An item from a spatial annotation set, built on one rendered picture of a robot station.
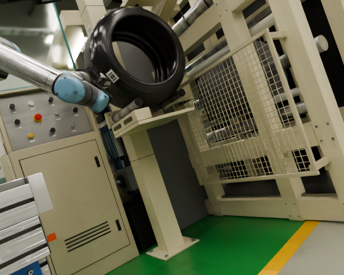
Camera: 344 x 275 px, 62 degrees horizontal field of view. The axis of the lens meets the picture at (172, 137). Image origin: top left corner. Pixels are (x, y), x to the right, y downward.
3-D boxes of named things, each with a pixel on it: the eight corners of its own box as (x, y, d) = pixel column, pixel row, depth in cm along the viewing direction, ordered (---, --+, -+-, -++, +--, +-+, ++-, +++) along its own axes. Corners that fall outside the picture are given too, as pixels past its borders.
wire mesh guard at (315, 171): (199, 185, 202) (168, 93, 203) (201, 184, 203) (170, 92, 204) (318, 175, 126) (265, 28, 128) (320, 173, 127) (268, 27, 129)
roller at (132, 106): (117, 114, 175) (121, 120, 176) (111, 117, 173) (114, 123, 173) (141, 96, 146) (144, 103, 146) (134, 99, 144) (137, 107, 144)
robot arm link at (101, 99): (89, 113, 92) (62, 95, 94) (102, 115, 104) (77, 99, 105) (102, 92, 92) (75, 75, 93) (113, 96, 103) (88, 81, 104)
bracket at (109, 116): (108, 129, 173) (104, 114, 173) (162, 115, 194) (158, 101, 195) (110, 128, 170) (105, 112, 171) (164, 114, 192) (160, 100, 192)
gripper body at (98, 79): (95, 66, 121) (80, 64, 109) (108, 82, 121) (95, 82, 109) (84, 78, 123) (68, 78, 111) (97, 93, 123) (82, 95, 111)
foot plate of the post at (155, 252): (146, 254, 190) (144, 251, 190) (178, 236, 204) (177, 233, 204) (165, 261, 167) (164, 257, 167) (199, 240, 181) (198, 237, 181)
